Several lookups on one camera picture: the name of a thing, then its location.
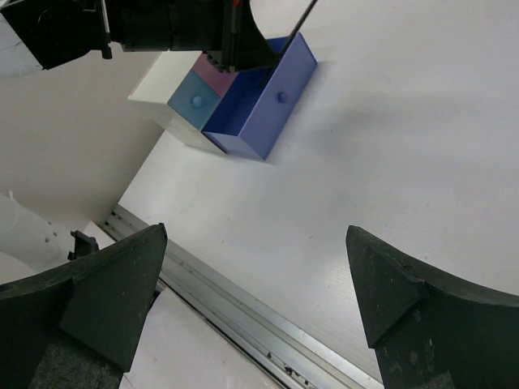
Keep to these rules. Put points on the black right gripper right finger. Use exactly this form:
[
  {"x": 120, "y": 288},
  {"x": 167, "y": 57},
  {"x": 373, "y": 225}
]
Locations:
[{"x": 428, "y": 328}]

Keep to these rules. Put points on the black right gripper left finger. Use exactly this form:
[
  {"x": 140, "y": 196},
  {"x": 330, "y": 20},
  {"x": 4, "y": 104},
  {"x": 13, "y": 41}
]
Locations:
[{"x": 78, "y": 325}]

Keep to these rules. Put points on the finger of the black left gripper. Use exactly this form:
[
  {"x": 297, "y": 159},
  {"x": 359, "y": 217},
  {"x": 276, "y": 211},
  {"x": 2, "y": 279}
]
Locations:
[{"x": 250, "y": 48}]

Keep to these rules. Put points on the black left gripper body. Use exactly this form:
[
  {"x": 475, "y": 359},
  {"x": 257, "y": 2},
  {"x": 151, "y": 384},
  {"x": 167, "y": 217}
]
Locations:
[{"x": 207, "y": 26}]

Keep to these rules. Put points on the periwinkle blue drawer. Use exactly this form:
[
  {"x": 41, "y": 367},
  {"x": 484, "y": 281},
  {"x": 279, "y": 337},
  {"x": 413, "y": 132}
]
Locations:
[{"x": 252, "y": 114}]

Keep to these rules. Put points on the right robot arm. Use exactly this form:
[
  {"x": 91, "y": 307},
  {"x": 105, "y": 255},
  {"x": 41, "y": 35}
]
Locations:
[{"x": 42, "y": 246}]

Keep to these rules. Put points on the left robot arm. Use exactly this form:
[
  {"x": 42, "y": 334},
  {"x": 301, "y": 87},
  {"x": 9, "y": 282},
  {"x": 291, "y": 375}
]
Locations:
[{"x": 58, "y": 32}]

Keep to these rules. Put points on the pink drawer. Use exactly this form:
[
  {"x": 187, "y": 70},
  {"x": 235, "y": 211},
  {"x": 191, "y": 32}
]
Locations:
[{"x": 219, "y": 82}]

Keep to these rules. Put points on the white drawer cabinet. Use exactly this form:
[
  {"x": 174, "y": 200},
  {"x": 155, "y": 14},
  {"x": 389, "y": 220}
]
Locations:
[{"x": 156, "y": 87}]

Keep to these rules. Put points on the long black eyeliner pencil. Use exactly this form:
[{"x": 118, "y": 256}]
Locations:
[{"x": 288, "y": 42}]

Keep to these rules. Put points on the aluminium table rail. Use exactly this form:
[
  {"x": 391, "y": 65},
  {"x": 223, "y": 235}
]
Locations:
[{"x": 281, "y": 349}]

